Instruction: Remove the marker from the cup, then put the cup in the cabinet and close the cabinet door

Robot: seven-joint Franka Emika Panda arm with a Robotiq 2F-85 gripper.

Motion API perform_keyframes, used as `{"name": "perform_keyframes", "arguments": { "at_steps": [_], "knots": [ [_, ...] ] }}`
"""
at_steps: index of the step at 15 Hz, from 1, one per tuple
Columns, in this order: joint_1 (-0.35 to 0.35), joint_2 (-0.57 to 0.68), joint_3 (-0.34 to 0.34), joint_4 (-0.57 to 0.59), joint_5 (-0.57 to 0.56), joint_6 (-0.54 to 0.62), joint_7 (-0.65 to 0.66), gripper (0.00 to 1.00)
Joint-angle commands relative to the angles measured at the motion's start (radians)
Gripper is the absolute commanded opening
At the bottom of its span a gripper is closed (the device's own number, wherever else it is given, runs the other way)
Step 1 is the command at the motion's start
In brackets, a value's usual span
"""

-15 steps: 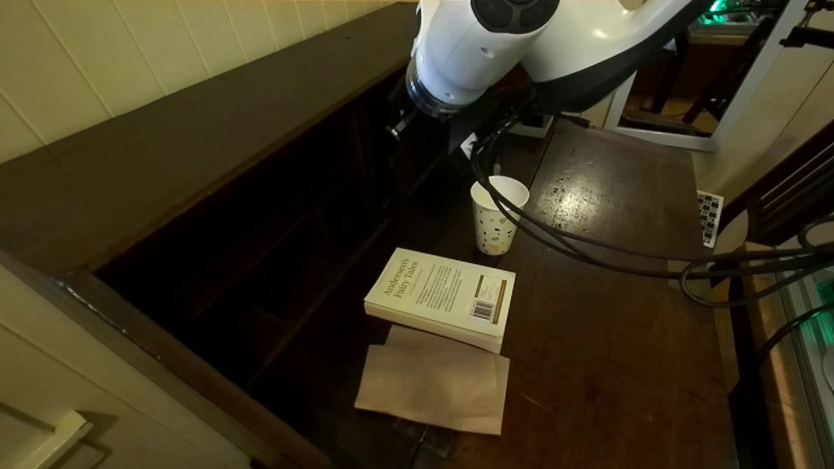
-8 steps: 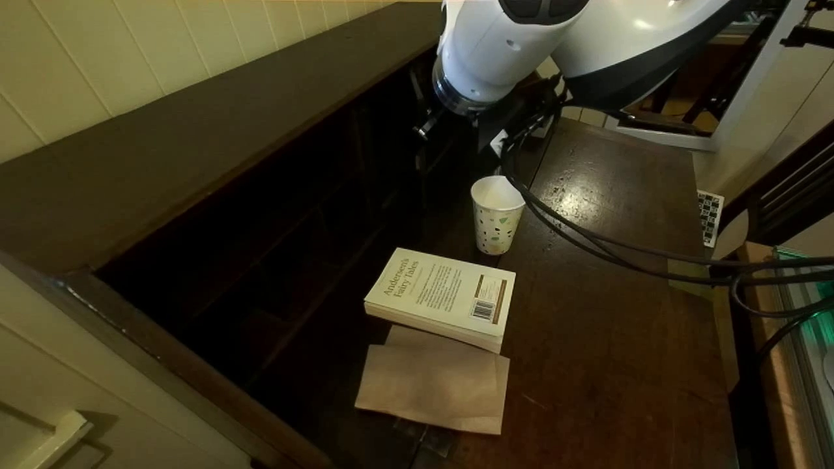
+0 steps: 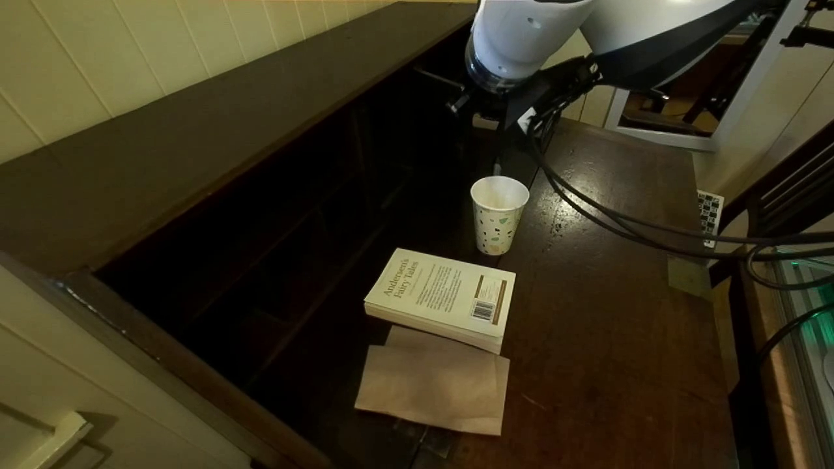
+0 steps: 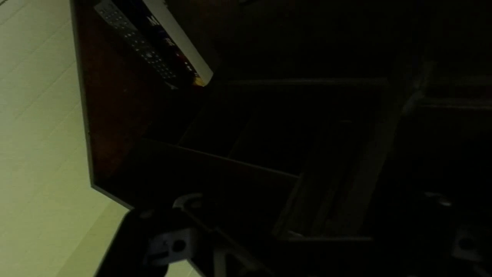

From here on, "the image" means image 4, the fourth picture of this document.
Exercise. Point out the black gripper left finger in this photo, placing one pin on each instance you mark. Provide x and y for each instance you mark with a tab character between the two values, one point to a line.
178	241

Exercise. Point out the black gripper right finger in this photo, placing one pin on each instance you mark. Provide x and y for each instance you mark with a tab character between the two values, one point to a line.
431	236

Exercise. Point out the dark wooden secretary desk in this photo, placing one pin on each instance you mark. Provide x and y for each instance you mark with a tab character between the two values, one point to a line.
256	128

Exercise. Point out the black remote control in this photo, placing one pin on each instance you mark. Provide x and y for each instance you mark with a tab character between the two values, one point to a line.
139	44

